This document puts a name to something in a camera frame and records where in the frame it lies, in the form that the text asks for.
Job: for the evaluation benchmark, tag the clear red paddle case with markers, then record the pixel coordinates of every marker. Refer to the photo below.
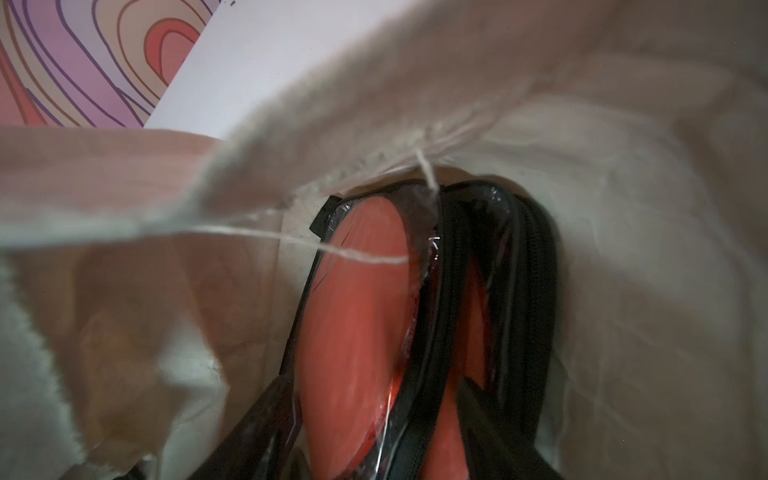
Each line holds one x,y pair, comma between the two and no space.
352,336

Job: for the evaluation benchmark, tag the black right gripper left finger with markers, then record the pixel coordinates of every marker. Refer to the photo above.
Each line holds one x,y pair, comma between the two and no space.
259,445

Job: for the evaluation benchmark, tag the black ping pong case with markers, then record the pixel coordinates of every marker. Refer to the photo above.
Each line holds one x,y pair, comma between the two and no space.
510,240

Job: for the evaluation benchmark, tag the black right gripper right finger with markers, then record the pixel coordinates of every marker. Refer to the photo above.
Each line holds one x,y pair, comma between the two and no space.
494,448

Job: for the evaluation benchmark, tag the cream canvas tote bag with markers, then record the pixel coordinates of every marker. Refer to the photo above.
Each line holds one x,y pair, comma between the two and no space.
162,163

